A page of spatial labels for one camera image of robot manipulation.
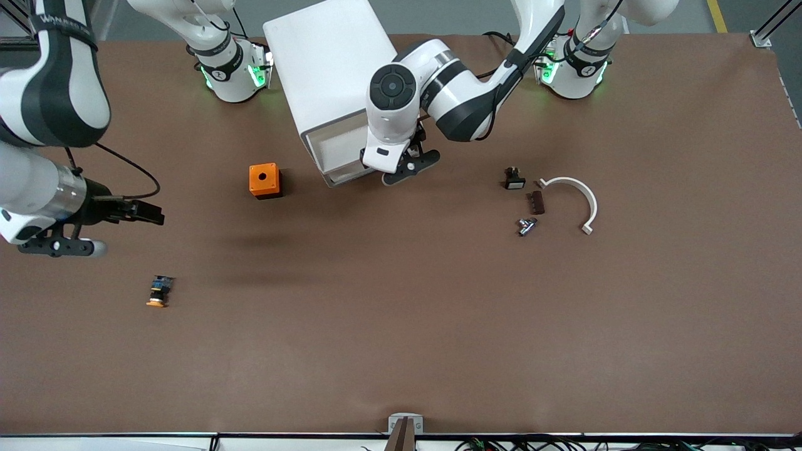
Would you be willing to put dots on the grey metal bracket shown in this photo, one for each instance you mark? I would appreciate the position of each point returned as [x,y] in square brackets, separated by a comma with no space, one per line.
[393,422]

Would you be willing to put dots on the white plastic drawer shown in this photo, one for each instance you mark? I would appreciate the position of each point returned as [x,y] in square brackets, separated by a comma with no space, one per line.
[341,150]
[354,178]

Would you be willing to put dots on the chrome metal fitting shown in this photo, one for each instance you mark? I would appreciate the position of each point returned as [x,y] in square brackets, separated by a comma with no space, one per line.
[526,227]

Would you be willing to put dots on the small black push switch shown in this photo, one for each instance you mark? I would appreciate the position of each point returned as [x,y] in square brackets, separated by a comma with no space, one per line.
[515,183]

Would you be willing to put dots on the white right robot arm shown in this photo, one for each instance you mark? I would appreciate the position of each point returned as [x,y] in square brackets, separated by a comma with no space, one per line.
[56,81]

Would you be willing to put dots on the orange box with round hole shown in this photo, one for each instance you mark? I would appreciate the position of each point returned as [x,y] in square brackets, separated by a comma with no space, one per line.
[255,185]

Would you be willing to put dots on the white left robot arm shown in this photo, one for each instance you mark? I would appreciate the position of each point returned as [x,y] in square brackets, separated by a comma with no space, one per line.
[463,94]

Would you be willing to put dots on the dark brown rectangular block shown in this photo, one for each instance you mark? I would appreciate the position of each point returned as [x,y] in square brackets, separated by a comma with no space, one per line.
[537,203]

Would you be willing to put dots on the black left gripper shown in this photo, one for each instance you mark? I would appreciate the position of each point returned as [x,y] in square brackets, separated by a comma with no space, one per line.
[418,136]

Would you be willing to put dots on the white drawer cabinet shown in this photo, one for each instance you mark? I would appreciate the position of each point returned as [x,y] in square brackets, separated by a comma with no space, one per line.
[319,62]

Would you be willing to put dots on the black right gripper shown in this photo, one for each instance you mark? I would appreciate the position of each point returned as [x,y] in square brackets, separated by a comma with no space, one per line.
[100,209]

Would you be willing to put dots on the white table edge rail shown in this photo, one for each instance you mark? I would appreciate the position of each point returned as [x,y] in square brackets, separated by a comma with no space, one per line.
[125,443]

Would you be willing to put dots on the brown camera pole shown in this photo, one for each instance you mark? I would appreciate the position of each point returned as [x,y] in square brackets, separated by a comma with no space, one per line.
[404,440]

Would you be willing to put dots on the orange button with blue base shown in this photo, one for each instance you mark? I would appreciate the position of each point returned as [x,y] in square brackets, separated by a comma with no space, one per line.
[160,291]

